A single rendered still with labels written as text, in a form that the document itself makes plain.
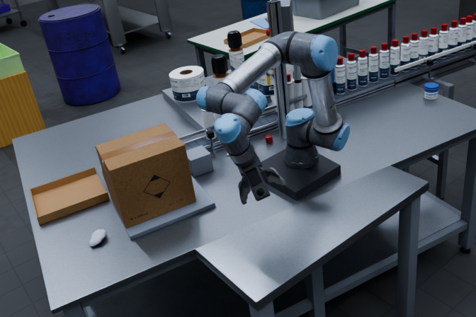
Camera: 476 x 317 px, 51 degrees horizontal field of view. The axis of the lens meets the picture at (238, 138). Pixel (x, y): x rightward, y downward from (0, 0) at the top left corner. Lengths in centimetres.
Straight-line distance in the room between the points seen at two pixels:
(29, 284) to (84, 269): 144
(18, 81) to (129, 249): 331
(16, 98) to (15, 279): 212
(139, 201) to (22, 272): 162
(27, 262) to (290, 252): 212
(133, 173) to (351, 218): 83
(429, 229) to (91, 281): 177
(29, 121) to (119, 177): 333
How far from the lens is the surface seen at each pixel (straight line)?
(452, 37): 325
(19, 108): 512
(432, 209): 302
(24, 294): 332
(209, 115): 238
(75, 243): 209
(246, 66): 164
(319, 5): 438
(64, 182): 248
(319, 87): 182
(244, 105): 145
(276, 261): 178
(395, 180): 215
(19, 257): 361
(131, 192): 195
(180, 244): 191
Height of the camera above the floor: 203
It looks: 28 degrees down
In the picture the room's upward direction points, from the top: 8 degrees counter-clockwise
